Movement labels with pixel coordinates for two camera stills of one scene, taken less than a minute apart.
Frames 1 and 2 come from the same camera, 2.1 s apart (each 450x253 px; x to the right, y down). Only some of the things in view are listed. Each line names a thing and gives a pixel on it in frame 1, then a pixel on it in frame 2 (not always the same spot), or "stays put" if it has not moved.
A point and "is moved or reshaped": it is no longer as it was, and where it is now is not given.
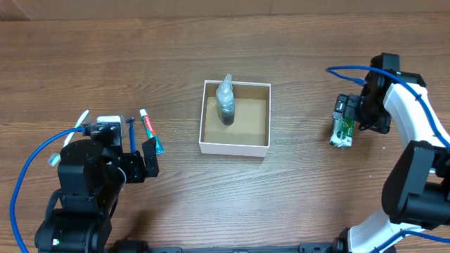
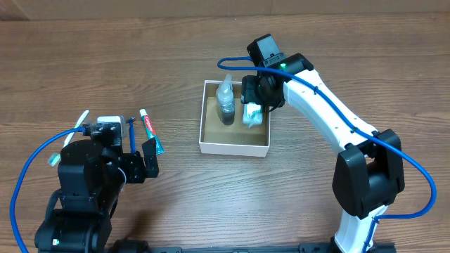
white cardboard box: [249, 134] stays put
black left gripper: [137, 163] stays put
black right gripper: [350, 109] → [248, 93]
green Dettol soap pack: [342, 133] is moved or reshaped
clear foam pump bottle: [226, 100] stays put
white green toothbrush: [55, 158] stays put
